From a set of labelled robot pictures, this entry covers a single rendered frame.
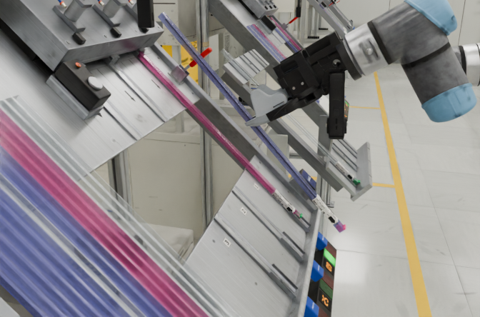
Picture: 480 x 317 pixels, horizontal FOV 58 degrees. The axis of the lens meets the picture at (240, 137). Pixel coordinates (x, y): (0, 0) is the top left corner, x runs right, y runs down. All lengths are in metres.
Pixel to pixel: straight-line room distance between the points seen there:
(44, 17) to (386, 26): 0.51
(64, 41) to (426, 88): 0.54
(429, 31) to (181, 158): 1.45
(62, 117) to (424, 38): 0.53
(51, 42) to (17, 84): 0.08
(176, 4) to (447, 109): 1.31
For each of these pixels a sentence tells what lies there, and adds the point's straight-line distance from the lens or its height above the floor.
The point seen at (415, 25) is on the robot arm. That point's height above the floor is 1.16.
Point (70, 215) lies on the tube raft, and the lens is 0.54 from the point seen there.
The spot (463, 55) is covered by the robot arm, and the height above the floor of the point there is 1.11.
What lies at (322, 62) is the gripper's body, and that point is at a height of 1.10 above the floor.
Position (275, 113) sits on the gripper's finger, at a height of 1.02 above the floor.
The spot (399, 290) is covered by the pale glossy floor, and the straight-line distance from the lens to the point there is 2.08.
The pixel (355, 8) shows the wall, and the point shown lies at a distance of 8.33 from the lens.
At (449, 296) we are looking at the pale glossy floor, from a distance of 2.12.
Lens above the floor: 1.21
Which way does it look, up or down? 18 degrees down
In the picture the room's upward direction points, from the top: straight up
